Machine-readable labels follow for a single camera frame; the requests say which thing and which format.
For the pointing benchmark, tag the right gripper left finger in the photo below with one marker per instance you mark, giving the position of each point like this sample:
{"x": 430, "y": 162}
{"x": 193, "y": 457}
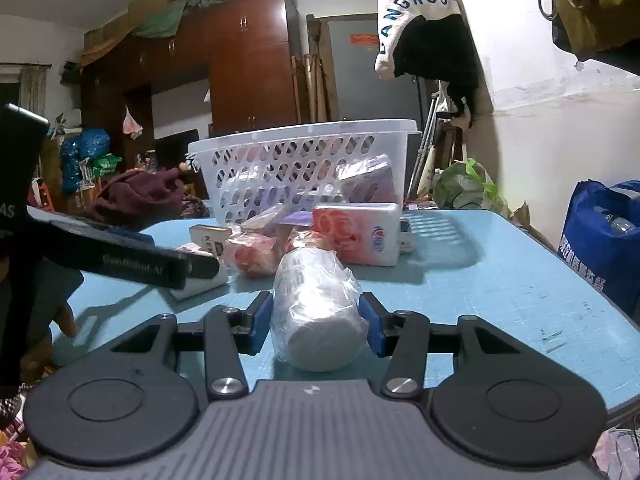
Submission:
{"x": 229, "y": 332}

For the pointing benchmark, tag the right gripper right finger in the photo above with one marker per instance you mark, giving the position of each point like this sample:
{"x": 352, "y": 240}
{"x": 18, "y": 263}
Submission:
{"x": 402, "y": 338}

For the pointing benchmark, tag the red candy bag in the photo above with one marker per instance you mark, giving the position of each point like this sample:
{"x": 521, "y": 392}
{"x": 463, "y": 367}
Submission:
{"x": 252, "y": 254}

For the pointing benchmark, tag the white roll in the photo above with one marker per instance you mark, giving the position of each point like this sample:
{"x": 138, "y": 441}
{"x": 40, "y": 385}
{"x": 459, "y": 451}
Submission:
{"x": 315, "y": 323}

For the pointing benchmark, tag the white plastic laundry basket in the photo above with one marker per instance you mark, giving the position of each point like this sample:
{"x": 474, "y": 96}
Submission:
{"x": 247, "y": 173}

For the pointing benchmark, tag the pink white tissue pack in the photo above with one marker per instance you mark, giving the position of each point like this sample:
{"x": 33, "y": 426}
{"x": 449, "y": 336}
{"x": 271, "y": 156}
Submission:
{"x": 207, "y": 272}

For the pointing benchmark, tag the red white tissue pack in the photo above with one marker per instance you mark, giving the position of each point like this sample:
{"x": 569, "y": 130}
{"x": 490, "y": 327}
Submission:
{"x": 366, "y": 234}

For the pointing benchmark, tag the maroon clothing pile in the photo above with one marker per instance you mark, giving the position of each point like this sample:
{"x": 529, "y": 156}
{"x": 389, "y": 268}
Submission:
{"x": 138, "y": 199}

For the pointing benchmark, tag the purple small box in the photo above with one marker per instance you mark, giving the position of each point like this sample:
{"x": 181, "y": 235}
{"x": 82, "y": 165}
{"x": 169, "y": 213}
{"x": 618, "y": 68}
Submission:
{"x": 297, "y": 221}

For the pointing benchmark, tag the blue shopping bag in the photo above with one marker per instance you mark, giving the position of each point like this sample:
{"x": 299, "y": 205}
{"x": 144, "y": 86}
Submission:
{"x": 600, "y": 239}

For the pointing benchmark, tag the metal crutches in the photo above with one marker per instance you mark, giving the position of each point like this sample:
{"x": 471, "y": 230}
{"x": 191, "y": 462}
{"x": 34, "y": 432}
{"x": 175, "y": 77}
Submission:
{"x": 425, "y": 144}

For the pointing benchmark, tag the grey metal door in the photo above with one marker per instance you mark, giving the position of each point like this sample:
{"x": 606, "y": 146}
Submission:
{"x": 360, "y": 92}

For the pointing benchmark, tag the dark red wooden wardrobe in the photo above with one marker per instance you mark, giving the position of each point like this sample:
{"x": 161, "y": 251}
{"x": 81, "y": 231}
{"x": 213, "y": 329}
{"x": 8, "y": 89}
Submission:
{"x": 248, "y": 51}

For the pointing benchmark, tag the white black hanging jacket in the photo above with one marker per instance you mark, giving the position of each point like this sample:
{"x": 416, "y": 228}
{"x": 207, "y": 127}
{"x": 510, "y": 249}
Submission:
{"x": 429, "y": 39}

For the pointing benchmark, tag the olive hanging bag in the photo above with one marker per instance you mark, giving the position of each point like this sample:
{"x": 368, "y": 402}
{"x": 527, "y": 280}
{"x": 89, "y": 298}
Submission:
{"x": 595, "y": 26}

